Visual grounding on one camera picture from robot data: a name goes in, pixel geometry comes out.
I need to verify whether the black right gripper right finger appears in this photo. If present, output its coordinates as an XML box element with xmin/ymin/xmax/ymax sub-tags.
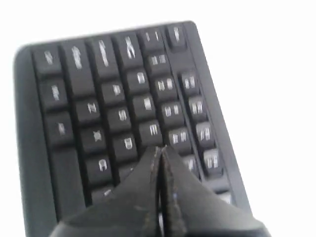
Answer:
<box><xmin>160</xmin><ymin>146</ymin><xmax>271</xmax><ymax>237</ymax></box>

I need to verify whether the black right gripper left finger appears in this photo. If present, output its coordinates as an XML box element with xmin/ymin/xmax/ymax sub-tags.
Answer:
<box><xmin>50</xmin><ymin>147</ymin><xmax>162</xmax><ymax>237</ymax></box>

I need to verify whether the black acer keyboard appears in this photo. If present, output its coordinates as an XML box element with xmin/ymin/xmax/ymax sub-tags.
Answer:
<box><xmin>13</xmin><ymin>21</ymin><xmax>251</xmax><ymax>237</ymax></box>

